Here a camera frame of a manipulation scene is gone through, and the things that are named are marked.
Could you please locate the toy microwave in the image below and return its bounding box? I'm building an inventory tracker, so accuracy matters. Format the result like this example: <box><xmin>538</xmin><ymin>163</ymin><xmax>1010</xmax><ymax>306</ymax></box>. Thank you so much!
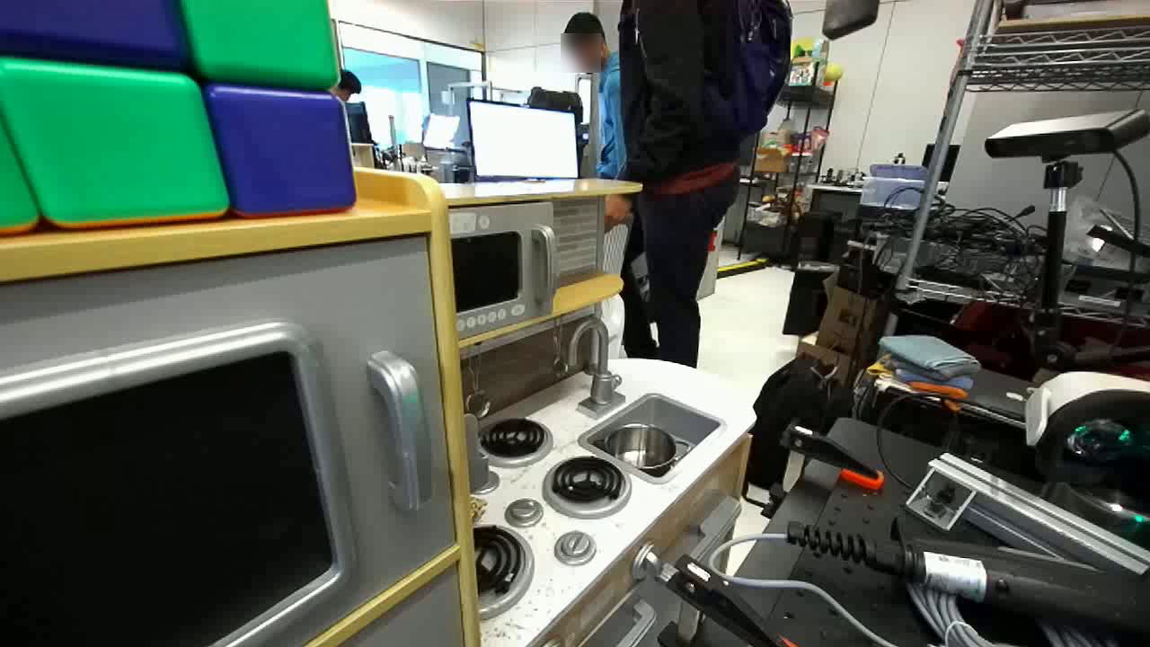
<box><xmin>450</xmin><ymin>203</ymin><xmax>556</xmax><ymax>337</ymax></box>

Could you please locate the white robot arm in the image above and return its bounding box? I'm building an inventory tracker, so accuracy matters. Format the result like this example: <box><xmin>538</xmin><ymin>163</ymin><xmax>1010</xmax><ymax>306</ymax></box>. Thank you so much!
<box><xmin>1024</xmin><ymin>369</ymin><xmax>1150</xmax><ymax>503</ymax></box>

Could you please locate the white computer monitor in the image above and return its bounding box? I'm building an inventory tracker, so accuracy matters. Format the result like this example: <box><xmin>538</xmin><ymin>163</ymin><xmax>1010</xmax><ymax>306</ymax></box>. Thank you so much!
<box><xmin>471</xmin><ymin>101</ymin><xmax>577</xmax><ymax>179</ymax></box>

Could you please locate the front stove burner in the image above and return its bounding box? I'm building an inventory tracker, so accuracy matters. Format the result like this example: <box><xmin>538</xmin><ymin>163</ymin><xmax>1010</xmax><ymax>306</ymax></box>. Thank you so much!
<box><xmin>474</xmin><ymin>524</ymin><xmax>537</xmax><ymax>617</ymax></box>

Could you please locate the blue folded cloth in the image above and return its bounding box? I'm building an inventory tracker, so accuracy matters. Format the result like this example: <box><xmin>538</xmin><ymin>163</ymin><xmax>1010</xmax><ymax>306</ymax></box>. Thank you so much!
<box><xmin>880</xmin><ymin>336</ymin><xmax>977</xmax><ymax>379</ymax></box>

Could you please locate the green storage bin top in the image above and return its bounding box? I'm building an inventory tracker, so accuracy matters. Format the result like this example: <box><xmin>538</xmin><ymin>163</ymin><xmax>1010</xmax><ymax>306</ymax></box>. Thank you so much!
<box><xmin>181</xmin><ymin>0</ymin><xmax>337</xmax><ymax>90</ymax></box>

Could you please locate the clear plastic storage box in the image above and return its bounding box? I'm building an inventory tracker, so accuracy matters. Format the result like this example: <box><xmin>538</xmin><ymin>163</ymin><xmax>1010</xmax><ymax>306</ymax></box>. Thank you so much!
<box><xmin>862</xmin><ymin>165</ymin><xmax>928</xmax><ymax>211</ymax></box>

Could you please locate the grey toy faucet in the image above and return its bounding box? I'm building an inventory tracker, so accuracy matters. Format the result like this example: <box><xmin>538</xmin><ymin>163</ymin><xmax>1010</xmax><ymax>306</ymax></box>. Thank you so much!
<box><xmin>567</xmin><ymin>316</ymin><xmax>622</xmax><ymax>416</ymax></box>

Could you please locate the grey stove knob lower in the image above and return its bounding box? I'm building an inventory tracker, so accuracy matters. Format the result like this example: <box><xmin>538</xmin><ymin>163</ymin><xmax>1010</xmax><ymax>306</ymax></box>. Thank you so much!
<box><xmin>553</xmin><ymin>531</ymin><xmax>597</xmax><ymax>569</ymax></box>

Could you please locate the back stove burner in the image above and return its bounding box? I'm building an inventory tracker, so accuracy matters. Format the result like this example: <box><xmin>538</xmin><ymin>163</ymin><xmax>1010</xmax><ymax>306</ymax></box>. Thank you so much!
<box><xmin>479</xmin><ymin>416</ymin><xmax>551</xmax><ymax>469</ymax></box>

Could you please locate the silver aluminium bracket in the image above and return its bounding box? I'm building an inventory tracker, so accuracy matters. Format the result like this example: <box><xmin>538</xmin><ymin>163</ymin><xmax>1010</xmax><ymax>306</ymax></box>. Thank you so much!
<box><xmin>904</xmin><ymin>452</ymin><xmax>1150</xmax><ymax>574</ymax></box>

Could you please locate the person in black jacket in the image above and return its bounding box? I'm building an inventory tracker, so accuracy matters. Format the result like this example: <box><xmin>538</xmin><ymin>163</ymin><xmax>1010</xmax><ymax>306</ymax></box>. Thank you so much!
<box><xmin>618</xmin><ymin>0</ymin><xmax>793</xmax><ymax>368</ymax></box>

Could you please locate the stove burner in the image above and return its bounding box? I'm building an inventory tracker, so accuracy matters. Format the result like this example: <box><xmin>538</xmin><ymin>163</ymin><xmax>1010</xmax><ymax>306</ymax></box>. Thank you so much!
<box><xmin>544</xmin><ymin>457</ymin><xmax>628</xmax><ymax>518</ymax></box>
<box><xmin>474</xmin><ymin>524</ymin><xmax>537</xmax><ymax>617</ymax></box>
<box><xmin>479</xmin><ymin>416</ymin><xmax>551</xmax><ymax>469</ymax></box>

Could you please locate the grey stove knob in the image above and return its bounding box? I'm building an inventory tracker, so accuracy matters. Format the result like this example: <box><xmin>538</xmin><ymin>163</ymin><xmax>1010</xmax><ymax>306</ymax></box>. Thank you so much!
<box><xmin>553</xmin><ymin>531</ymin><xmax>597</xmax><ymax>569</ymax></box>
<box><xmin>502</xmin><ymin>501</ymin><xmax>544</xmax><ymax>528</ymax></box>

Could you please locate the person in blue shirt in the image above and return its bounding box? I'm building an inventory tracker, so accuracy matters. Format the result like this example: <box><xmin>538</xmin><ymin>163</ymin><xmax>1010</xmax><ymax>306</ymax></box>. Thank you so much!
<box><xmin>562</xmin><ymin>12</ymin><xmax>624</xmax><ymax>179</ymax></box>

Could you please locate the middle stove burner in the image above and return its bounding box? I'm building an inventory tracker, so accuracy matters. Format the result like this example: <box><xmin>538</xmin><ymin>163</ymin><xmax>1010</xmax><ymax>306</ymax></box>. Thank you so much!
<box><xmin>544</xmin><ymin>457</ymin><xmax>628</xmax><ymax>518</ymax></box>

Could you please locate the small metal pot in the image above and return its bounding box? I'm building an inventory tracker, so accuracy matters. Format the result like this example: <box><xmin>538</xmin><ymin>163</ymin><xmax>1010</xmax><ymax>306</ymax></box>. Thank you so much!
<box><xmin>597</xmin><ymin>424</ymin><xmax>677</xmax><ymax>476</ymax></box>

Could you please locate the blue storage bin top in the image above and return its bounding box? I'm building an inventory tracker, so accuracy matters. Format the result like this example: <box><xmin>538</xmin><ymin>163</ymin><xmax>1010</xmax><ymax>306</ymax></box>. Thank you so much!
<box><xmin>0</xmin><ymin>0</ymin><xmax>184</xmax><ymax>64</ymax></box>

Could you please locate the grey stove knob upper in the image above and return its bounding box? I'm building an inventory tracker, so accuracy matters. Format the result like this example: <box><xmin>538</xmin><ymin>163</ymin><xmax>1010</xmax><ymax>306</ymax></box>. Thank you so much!
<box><xmin>502</xmin><ymin>501</ymin><xmax>544</xmax><ymax>528</ymax></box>

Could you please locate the toy kitchen oven cabinet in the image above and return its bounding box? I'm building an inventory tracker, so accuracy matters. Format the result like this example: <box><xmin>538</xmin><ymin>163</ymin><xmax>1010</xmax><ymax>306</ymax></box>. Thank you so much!
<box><xmin>0</xmin><ymin>171</ymin><xmax>479</xmax><ymax>647</ymax></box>

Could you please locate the black camera on stand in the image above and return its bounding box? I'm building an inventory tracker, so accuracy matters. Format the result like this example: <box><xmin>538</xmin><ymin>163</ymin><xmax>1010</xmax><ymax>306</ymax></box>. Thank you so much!
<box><xmin>983</xmin><ymin>108</ymin><xmax>1150</xmax><ymax>312</ymax></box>

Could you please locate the black cable connector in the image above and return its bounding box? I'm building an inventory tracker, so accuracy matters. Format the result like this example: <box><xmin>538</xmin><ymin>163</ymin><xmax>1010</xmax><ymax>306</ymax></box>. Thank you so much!
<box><xmin>785</xmin><ymin>521</ymin><xmax>1150</xmax><ymax>639</ymax></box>

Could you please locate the toy kitchen sink basin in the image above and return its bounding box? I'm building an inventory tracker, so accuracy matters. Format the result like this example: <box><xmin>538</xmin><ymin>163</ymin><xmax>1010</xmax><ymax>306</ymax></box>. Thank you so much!
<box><xmin>582</xmin><ymin>397</ymin><xmax>720</xmax><ymax>479</ymax></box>

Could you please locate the white speckled toy countertop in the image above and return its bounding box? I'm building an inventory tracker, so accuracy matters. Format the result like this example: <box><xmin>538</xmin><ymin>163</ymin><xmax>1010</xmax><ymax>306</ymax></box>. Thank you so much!
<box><xmin>474</xmin><ymin>361</ymin><xmax>750</xmax><ymax>647</ymax></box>

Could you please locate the grey oven door handle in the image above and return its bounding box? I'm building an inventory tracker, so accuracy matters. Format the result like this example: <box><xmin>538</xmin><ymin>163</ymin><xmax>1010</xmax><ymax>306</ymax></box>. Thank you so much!
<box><xmin>367</xmin><ymin>349</ymin><xmax>431</xmax><ymax>515</ymax></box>

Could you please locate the orange handled tool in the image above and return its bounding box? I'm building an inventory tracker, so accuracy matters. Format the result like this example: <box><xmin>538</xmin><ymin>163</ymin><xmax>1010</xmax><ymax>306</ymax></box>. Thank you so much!
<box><xmin>785</xmin><ymin>424</ymin><xmax>884</xmax><ymax>494</ymax></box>

